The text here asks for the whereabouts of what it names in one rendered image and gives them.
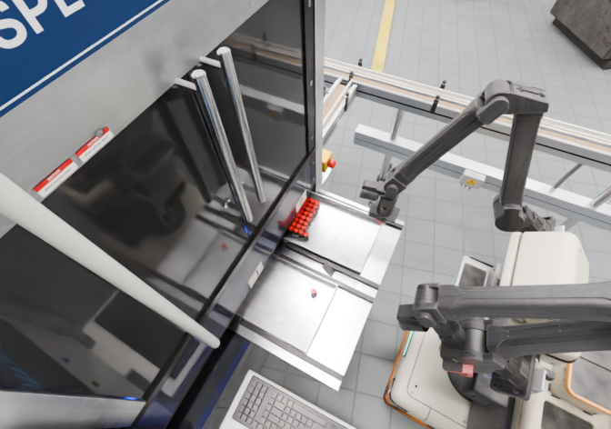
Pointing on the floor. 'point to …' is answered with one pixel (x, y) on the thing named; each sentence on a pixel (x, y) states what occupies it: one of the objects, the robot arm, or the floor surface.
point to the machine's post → (318, 68)
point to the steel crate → (586, 14)
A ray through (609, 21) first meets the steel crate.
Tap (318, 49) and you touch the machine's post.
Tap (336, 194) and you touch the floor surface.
